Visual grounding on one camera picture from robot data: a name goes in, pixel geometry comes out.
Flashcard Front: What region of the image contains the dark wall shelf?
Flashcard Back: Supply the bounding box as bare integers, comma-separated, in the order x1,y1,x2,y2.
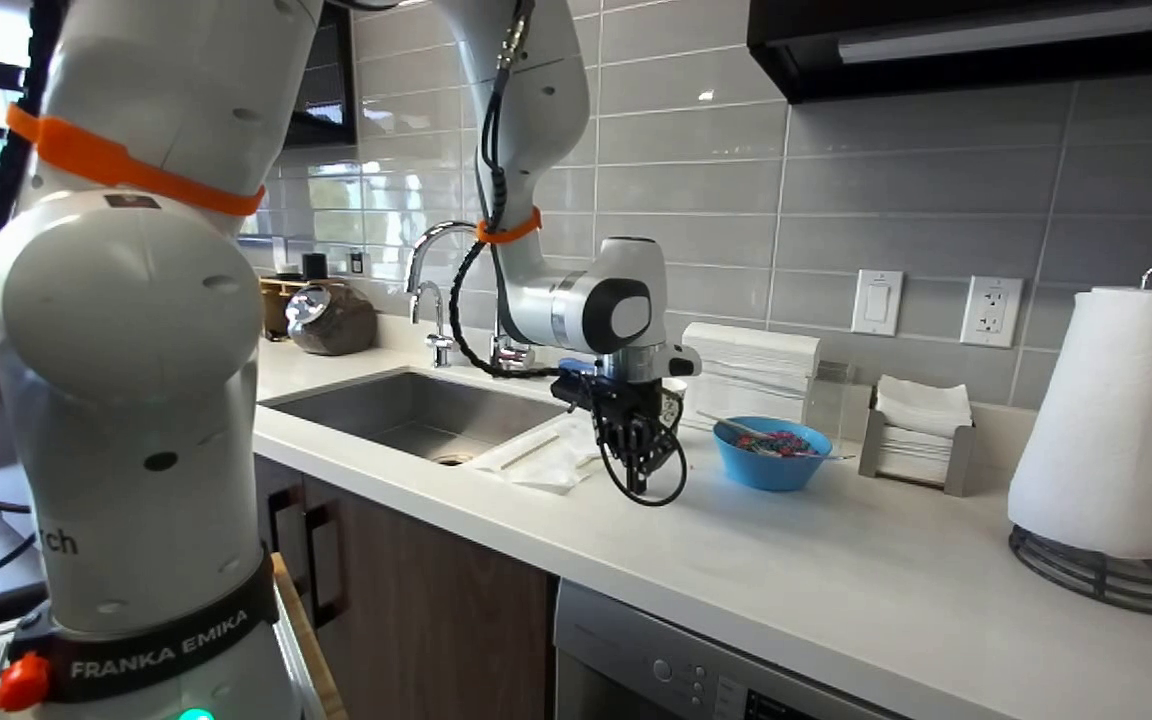
287,4,355,149

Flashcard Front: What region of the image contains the chrome kitchen faucet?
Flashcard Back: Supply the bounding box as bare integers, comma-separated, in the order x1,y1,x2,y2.
403,218,522,378

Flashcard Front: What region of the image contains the white cloth on counter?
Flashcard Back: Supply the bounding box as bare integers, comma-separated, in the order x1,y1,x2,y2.
471,413,598,497

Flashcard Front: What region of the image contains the blue plastic bowl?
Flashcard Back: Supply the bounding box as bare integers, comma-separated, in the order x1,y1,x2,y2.
712,415,833,492

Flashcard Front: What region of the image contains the stainless dishwasher front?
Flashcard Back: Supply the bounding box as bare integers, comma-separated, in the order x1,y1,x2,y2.
552,578,903,720

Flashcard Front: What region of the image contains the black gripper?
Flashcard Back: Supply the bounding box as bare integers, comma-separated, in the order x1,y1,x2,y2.
590,384,664,492

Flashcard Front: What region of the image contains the metal napkin holder with napkins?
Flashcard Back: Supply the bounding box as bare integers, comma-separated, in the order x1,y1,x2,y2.
858,375,977,497

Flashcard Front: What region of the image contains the black wire towel holder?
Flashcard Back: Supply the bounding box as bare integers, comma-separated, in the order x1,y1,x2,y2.
1008,529,1152,615

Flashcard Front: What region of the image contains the white folded paper towel stack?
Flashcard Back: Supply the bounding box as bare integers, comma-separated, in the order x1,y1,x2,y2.
681,321,818,418

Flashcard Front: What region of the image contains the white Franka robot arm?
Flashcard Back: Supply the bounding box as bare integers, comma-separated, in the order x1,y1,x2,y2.
0,0,331,720

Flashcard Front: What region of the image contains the black range hood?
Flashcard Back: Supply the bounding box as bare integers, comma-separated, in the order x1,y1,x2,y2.
748,0,1152,103

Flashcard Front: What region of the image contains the white light switch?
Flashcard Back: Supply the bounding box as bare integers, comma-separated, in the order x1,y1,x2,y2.
851,268,903,334

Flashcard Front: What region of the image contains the white power outlet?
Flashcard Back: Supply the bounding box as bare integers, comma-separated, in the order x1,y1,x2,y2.
960,275,1022,346

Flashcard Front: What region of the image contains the stainless steel sink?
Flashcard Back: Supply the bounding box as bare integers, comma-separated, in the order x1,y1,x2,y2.
254,369,558,468

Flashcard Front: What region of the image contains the dark brown basket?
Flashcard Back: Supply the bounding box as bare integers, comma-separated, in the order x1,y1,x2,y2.
261,280,379,357

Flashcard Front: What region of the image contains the white paper towel roll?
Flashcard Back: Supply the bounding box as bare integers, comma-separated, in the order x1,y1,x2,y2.
1008,286,1152,560

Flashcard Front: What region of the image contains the wooden cabinet with handles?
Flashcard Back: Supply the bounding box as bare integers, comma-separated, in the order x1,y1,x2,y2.
254,458,552,720

